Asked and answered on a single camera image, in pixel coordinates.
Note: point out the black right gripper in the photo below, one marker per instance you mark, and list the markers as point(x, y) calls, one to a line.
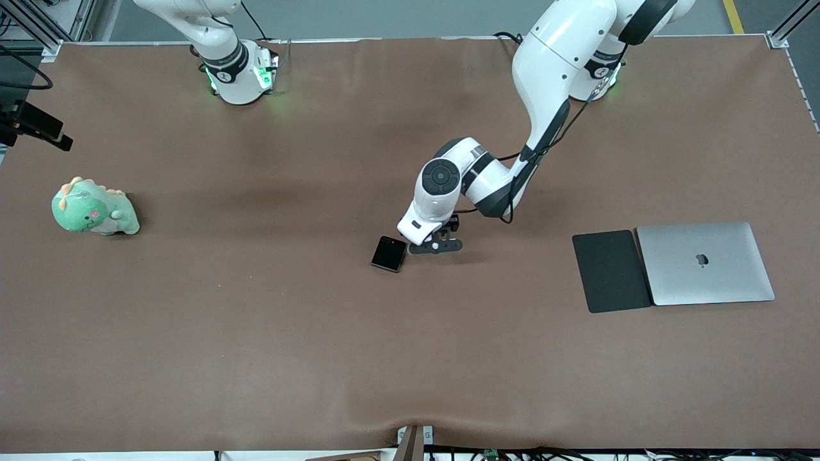
point(8, 134)

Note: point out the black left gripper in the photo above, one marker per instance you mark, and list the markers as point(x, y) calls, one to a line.
point(453, 225)

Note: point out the black square phone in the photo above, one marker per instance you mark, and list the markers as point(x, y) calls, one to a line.
point(389, 254)

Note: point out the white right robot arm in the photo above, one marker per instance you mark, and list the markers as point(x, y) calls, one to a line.
point(224, 83)

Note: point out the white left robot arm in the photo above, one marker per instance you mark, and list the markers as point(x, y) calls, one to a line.
point(551, 57)

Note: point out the black mouse pad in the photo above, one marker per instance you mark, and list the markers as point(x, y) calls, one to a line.
point(608, 272)

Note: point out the green dinosaur plush toy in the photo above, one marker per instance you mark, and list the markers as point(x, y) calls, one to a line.
point(86, 214)

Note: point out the brown table cover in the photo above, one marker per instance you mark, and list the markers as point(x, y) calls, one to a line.
point(320, 352)

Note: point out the green-lit right base box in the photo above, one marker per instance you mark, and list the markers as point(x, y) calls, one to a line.
point(264, 73)

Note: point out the silver closed laptop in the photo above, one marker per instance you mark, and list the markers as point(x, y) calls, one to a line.
point(705, 282)

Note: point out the aluminium frame profiles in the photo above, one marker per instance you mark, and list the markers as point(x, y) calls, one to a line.
point(80, 19)

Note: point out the grey metal table bracket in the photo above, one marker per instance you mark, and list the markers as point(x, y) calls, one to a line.
point(410, 445)

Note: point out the aluminium frame post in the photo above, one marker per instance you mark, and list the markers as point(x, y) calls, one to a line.
point(794, 19)

